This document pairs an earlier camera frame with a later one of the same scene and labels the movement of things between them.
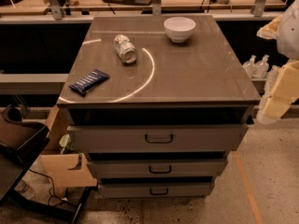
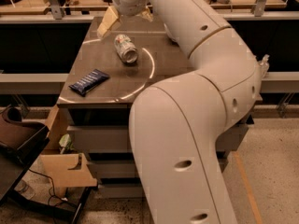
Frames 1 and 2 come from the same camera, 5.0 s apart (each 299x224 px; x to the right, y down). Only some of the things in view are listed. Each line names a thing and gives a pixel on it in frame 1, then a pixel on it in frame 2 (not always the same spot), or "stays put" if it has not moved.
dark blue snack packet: [90, 81] stays put
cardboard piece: [64, 170] stays put
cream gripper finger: [269, 31] -> [147, 14]
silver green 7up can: [126, 50] stays put
